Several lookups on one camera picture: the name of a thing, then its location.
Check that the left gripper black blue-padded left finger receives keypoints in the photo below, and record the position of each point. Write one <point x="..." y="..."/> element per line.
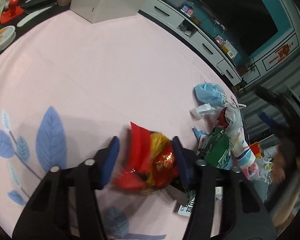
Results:
<point x="46" y="214"/>

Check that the white red plastic bag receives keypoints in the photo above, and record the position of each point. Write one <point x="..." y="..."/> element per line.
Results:
<point x="227" y="117"/>

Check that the green white package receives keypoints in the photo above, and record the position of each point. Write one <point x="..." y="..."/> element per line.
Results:
<point x="214" y="148"/>

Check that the red yellow snack bag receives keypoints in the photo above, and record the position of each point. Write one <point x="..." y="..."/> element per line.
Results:
<point x="151" y="163"/>

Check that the red stamp toy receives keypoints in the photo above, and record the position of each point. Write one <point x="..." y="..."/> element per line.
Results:
<point x="14" y="10"/>

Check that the potted plant by cabinet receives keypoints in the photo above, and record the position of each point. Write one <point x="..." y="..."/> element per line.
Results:
<point x="248" y="66"/>

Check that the large black television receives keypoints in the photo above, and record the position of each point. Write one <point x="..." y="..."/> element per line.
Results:
<point x="249" y="21"/>

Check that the light blue quilted cloth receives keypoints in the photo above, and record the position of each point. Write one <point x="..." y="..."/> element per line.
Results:
<point x="210" y="93"/>

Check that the white blue striped wrapper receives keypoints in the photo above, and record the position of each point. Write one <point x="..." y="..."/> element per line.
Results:
<point x="241" y="150"/>

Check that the pink patterned tablecloth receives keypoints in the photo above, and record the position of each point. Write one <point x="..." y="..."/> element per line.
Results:
<point x="68" y="86"/>

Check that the red orange shopping bag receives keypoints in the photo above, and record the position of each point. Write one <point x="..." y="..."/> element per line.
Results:
<point x="257" y="150"/>

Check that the round white tin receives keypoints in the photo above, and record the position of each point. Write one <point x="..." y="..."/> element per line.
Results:
<point x="7" y="36"/>

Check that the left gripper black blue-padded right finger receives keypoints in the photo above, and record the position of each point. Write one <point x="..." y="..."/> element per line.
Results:
<point x="226" y="205"/>

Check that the white TV cabinet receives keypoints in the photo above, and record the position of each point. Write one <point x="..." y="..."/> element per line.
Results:
<point x="185" y="29"/>

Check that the white shoehorn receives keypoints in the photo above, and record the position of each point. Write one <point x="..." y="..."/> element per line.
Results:
<point x="32" y="16"/>

